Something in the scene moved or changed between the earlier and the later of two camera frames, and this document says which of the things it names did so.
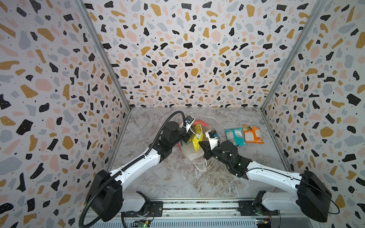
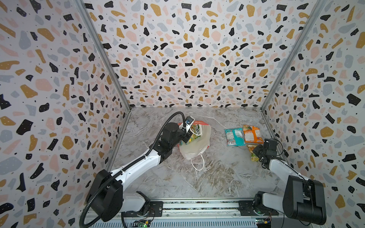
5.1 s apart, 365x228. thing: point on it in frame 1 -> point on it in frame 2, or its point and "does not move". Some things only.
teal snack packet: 235,136 does not move
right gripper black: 207,150 -> 257,148
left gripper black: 187,136 does not move
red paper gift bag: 187,148 does not move
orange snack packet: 252,134 does not move
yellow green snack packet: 198,137 -> 254,157
